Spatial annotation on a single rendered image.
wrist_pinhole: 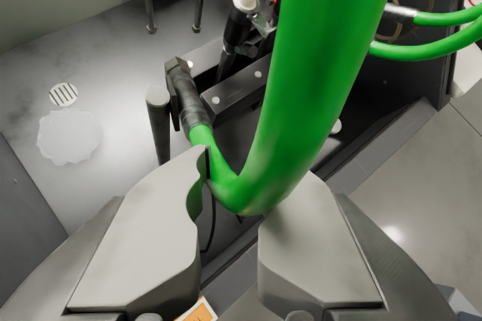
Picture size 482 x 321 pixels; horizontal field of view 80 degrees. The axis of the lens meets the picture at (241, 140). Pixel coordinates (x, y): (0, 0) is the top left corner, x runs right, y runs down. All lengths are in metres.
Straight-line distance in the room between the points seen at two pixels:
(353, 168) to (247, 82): 0.21
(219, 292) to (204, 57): 0.32
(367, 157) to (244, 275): 0.26
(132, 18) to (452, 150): 1.90
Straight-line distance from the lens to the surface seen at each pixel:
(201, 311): 0.40
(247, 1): 0.31
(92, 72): 0.60
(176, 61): 0.25
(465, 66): 0.69
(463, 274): 2.03
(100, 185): 0.54
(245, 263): 0.41
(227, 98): 0.41
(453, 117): 2.24
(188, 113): 0.19
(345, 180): 0.48
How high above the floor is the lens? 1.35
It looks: 69 degrees down
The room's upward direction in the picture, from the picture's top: 39 degrees clockwise
